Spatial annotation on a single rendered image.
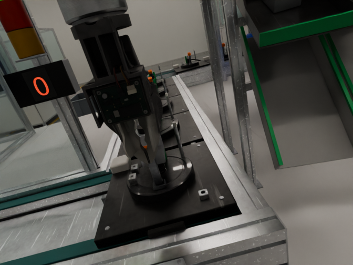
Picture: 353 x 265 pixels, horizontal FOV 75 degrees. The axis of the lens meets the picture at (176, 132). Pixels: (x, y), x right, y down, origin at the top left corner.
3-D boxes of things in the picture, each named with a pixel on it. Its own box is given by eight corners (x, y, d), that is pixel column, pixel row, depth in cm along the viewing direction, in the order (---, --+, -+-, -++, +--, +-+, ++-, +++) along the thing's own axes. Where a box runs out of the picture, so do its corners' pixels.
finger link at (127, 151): (128, 184, 33) (105, 127, 29) (131, 163, 39) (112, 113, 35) (149, 179, 33) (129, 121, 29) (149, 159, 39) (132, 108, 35)
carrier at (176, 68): (210, 66, 160) (206, 48, 155) (176, 75, 160) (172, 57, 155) (203, 62, 182) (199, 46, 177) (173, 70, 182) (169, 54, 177)
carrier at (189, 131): (205, 144, 61) (195, 100, 56) (117, 167, 61) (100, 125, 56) (190, 115, 83) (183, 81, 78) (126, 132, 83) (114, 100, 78)
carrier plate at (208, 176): (238, 212, 38) (237, 202, 37) (97, 249, 38) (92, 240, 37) (206, 146, 60) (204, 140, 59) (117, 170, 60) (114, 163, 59)
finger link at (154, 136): (149, 179, 33) (129, 121, 29) (149, 159, 39) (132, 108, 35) (170, 173, 33) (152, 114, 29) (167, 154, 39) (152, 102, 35)
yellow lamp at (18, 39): (39, 53, 45) (26, 27, 43) (14, 60, 45) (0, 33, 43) (49, 52, 49) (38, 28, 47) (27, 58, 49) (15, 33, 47)
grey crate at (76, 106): (133, 110, 230) (125, 88, 221) (73, 125, 230) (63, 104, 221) (135, 99, 269) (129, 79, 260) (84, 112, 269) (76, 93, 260)
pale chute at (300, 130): (357, 157, 37) (374, 150, 33) (274, 170, 39) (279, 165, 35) (303, 25, 47) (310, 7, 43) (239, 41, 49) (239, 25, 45)
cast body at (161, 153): (166, 162, 43) (155, 129, 40) (143, 169, 43) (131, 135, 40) (164, 143, 50) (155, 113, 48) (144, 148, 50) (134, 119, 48)
